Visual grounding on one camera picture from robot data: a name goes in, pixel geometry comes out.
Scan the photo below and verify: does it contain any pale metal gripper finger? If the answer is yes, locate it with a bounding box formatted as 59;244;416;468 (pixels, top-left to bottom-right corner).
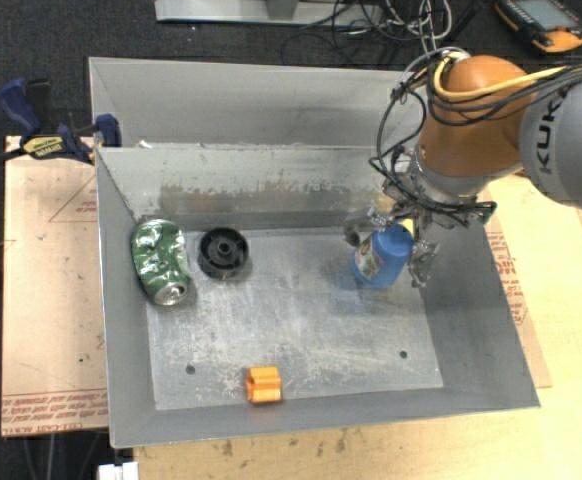
409;224;441;289
343;212;376;247

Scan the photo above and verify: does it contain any blue canister with label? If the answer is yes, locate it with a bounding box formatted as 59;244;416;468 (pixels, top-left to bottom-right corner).
350;222;416;290

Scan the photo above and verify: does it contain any grey metal bin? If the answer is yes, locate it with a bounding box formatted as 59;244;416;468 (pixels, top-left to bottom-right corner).
88;56;542;450

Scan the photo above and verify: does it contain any black round spool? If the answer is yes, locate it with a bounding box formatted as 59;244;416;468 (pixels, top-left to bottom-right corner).
197;227;251;282

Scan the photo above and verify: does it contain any small orange block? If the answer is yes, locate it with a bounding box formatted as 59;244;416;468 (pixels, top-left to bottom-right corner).
244;365;284;405

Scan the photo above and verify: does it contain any crushed green drink can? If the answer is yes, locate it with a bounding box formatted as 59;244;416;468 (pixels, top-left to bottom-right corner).
130;218;195;307

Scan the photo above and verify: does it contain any brown cardboard board red print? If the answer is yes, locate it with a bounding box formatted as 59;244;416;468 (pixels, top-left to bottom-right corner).
0;135;555;439

